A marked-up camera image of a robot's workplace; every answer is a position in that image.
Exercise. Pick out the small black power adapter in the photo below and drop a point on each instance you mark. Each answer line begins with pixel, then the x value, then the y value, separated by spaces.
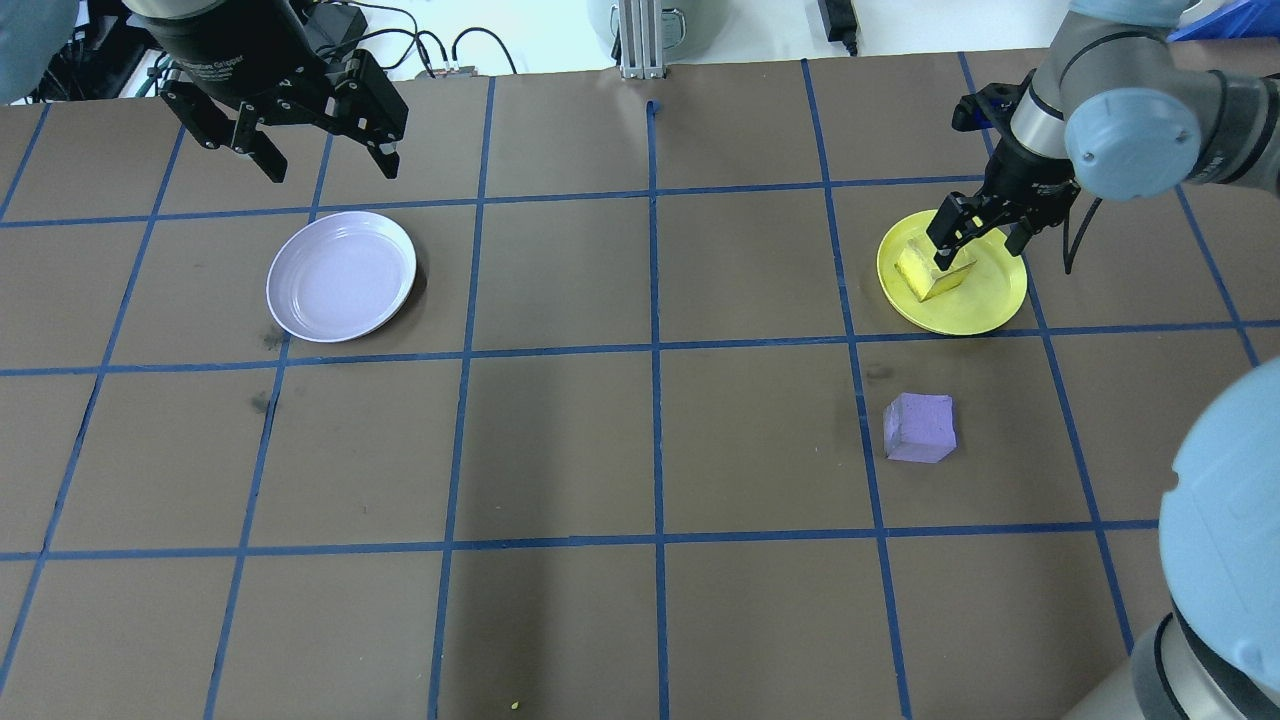
pixel 838 22

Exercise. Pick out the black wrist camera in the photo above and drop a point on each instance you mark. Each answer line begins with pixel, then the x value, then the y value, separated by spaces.
pixel 985 108

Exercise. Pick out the purple foam block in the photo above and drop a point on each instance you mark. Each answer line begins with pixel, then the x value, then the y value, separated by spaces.
pixel 920 425

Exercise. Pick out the yellow foam block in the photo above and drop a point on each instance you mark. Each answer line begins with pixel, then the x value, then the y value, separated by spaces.
pixel 952 286

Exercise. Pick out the purple plate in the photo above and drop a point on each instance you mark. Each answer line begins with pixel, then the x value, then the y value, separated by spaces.
pixel 340 278

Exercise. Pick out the aluminium frame post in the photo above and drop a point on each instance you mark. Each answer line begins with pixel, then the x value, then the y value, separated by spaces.
pixel 641 40

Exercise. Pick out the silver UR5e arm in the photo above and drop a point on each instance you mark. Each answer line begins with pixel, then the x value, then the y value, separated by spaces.
pixel 30 45
pixel 1130 140

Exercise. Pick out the yellow plate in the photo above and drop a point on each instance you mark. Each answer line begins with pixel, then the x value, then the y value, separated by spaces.
pixel 985 300

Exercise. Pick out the large black power adapter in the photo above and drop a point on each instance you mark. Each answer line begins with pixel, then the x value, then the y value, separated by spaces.
pixel 340 25

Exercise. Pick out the blue plastic bin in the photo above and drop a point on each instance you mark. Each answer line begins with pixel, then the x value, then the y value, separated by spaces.
pixel 1240 20

